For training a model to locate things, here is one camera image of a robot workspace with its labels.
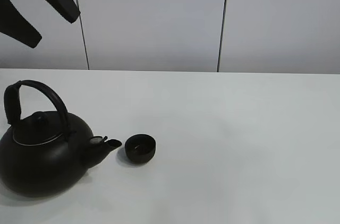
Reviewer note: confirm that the black round kettle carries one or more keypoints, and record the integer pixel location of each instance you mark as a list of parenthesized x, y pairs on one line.
[(49, 151)]

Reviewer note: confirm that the small black teacup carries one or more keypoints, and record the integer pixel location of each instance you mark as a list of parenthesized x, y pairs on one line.
[(140, 148)]

